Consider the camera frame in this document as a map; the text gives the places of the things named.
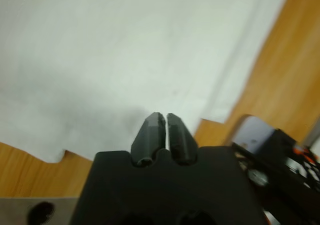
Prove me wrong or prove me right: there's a white t-shirt with black logo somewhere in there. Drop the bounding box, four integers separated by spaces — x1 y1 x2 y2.
0 0 293 164

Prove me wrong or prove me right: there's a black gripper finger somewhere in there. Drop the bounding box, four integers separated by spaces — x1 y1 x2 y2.
130 112 166 166
166 112 200 165

